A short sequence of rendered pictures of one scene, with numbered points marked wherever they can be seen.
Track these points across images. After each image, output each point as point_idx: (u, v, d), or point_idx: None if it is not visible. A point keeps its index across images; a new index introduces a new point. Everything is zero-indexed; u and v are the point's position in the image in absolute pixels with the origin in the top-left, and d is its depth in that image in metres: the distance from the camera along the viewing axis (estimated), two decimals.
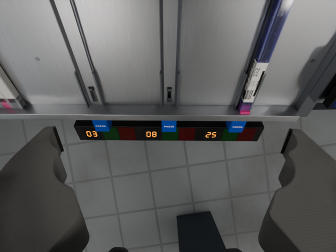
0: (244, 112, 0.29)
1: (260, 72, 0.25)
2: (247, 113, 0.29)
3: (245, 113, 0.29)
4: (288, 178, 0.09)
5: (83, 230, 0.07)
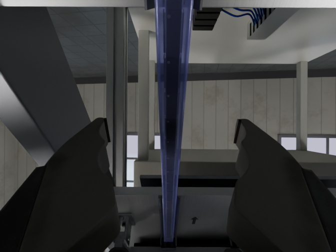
0: None
1: None
2: None
3: None
4: (244, 167, 0.09)
5: (115, 222, 0.07)
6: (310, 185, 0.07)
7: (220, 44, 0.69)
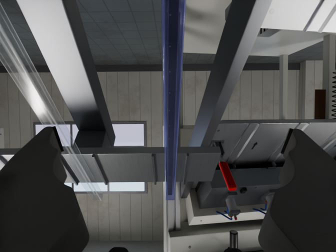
0: None
1: None
2: None
3: None
4: (288, 178, 0.09)
5: (83, 230, 0.07)
6: None
7: None
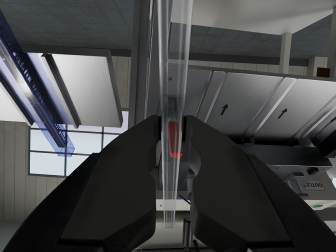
0: None
1: None
2: None
3: None
4: (197, 163, 0.10)
5: (151, 224, 0.07)
6: (256, 169, 0.08)
7: (224, 3, 0.75)
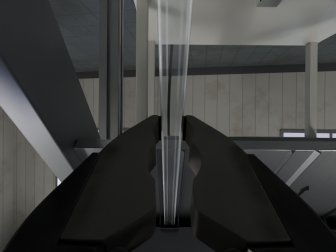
0: None
1: None
2: None
3: None
4: (197, 163, 0.10)
5: (151, 224, 0.07)
6: (256, 169, 0.08)
7: (226, 19, 0.64)
